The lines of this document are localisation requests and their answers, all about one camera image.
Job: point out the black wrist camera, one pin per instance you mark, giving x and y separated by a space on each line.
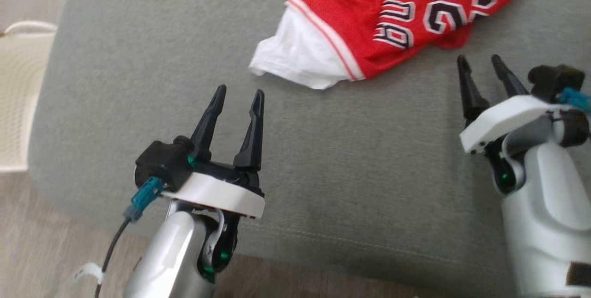
551 81
159 164

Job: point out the red basketball jersey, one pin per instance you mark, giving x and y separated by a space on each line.
351 21

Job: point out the white plastic laundry basket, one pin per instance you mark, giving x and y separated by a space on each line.
23 104

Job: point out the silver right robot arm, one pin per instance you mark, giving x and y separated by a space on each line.
545 215

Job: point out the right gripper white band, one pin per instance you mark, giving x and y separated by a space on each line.
503 118

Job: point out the grey fabric sofa seat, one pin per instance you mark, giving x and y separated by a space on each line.
346 150

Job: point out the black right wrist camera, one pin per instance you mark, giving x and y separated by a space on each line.
551 81

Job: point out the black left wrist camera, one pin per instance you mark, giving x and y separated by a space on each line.
159 164

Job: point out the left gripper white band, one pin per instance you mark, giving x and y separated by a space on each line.
217 191

